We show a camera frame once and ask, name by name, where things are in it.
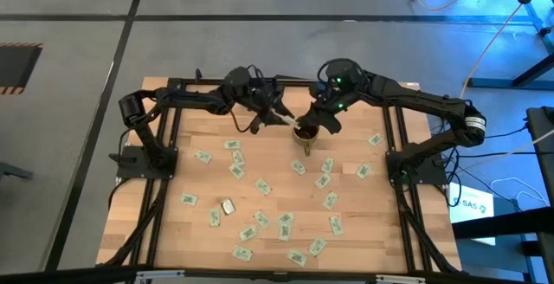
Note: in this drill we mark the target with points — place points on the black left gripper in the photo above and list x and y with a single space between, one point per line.
264 100

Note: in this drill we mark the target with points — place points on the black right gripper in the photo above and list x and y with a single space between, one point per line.
331 106

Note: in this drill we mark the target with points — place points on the pale stevia sweetener packet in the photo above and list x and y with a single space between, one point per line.
242 253
298 167
262 186
232 144
296 124
203 156
323 180
189 199
236 171
261 218
375 139
214 217
317 247
284 231
330 200
297 257
248 232
336 225
364 171
327 165
238 158
285 218

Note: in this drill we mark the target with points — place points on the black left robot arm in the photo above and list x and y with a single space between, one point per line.
186 98

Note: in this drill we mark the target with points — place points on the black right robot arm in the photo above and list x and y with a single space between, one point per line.
415 98

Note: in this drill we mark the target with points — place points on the green brown ceramic mug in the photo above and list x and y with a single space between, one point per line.
305 139

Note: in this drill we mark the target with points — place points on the white SAS sign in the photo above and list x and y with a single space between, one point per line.
472 197

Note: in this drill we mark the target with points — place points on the black equipment cart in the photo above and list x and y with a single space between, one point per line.
497 225

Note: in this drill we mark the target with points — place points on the black overhead rig beam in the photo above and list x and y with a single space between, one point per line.
86 275

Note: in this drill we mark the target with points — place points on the hazard striped floor hatch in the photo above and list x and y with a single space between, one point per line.
17 67

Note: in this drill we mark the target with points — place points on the grey metal foot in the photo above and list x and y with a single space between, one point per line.
13 171

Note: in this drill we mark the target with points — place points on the black rail clamp knob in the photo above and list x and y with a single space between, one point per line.
198 75

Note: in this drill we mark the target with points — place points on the silver beam bracket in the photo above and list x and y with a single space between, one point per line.
160 274
400 279

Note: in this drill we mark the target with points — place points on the dark metal stand frame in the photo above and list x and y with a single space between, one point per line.
497 83

